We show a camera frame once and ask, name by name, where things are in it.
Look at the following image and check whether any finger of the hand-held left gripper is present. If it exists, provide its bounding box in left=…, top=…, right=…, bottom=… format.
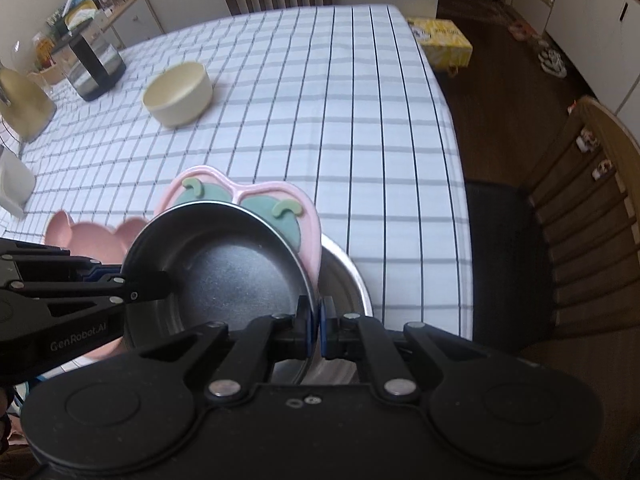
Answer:
left=0, top=237, right=127, bottom=286
left=0, top=271, right=172, bottom=333

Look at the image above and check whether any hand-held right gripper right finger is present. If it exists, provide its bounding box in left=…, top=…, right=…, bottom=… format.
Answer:
left=320, top=295, right=501, bottom=406

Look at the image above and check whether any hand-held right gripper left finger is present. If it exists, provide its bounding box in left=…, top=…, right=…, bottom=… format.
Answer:
left=140, top=295, right=319, bottom=406

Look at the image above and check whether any wide stainless steel bowl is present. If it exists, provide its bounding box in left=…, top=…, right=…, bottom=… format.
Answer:
left=270, top=232, right=375, bottom=386

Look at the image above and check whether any pink bowl with steel interior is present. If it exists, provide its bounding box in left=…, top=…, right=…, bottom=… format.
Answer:
left=121, top=165, right=321, bottom=386

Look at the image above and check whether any pink bear-shaped plate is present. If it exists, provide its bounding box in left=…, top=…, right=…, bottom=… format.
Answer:
left=44, top=210, right=151, bottom=361

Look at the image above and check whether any white kettle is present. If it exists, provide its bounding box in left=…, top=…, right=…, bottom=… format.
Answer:
left=0, top=147, right=36, bottom=219

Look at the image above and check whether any beige pitcher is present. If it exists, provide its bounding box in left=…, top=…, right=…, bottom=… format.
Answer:
left=0, top=67, right=58, bottom=143

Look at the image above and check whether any cream bowl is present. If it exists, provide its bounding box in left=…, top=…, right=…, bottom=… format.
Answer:
left=141, top=61, right=213, bottom=128

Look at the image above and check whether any black seat cushion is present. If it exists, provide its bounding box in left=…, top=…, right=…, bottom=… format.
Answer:
left=465, top=180, right=566, bottom=356

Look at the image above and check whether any white grid-pattern tablecloth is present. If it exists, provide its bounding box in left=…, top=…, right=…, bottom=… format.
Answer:
left=0, top=4, right=476, bottom=391

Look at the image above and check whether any black and steel pot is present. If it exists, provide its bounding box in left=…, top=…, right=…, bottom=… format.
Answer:
left=66, top=32, right=127, bottom=102

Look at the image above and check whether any wooden chair with black cushion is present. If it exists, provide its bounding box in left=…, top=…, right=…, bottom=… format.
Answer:
left=465, top=95, right=640, bottom=361

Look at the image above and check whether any yellow cardboard box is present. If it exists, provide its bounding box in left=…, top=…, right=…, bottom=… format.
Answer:
left=407, top=17, right=473, bottom=71

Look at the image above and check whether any pair of slippers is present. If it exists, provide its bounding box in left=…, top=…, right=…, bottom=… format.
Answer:
left=537, top=47, right=568, bottom=78

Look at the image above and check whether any white cabinet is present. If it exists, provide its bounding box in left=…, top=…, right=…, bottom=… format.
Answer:
left=545, top=0, right=640, bottom=116

